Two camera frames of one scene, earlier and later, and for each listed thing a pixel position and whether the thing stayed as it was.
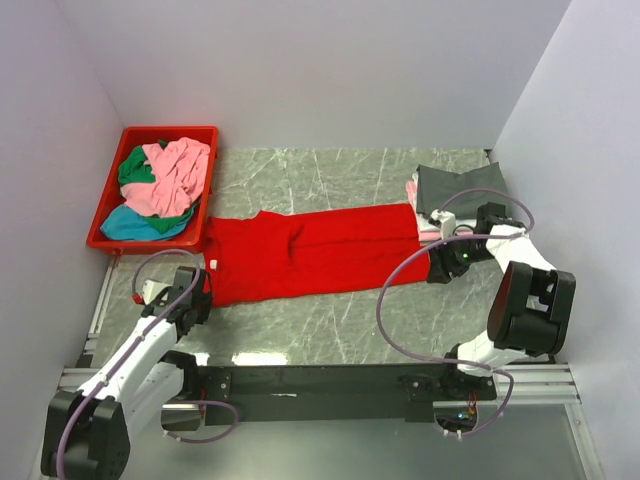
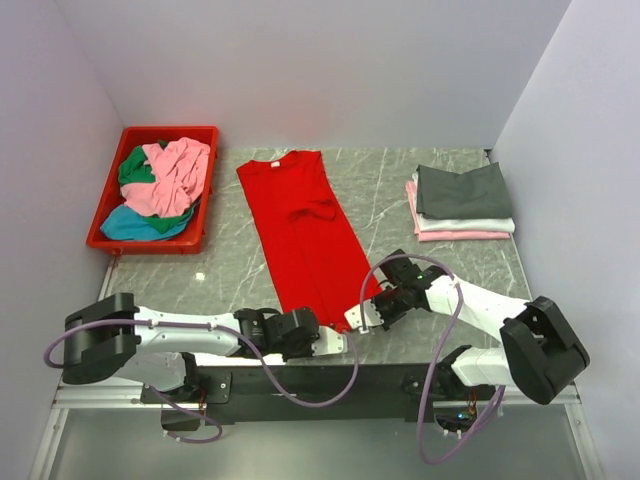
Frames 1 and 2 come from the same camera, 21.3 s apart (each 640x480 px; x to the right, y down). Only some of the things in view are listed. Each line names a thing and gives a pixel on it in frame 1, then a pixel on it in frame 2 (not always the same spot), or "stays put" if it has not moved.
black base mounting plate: x=337 y=391 stays put
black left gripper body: x=203 y=304 to x=300 y=349
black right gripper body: x=459 y=254 to x=391 y=305
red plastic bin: x=158 y=195 stays put
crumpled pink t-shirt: x=179 y=170 stays put
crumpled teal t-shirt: x=126 y=224 stays put
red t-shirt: x=273 y=253 to x=318 y=260
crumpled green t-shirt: x=135 y=169 stays put
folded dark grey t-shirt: x=435 y=186 stays put
